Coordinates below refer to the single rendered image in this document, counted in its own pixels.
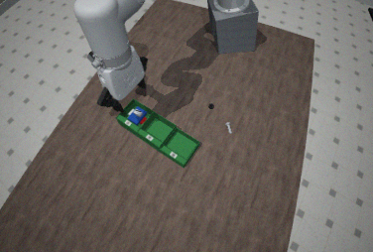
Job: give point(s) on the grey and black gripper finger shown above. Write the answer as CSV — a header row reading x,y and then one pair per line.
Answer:
x,y
105,99
144,62

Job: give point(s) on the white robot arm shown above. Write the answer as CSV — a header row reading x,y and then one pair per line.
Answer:
x,y
103,24

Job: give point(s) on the green rack of bins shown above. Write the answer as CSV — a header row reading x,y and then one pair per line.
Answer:
x,y
161,134

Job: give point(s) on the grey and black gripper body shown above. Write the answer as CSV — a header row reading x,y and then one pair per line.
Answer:
x,y
122,79

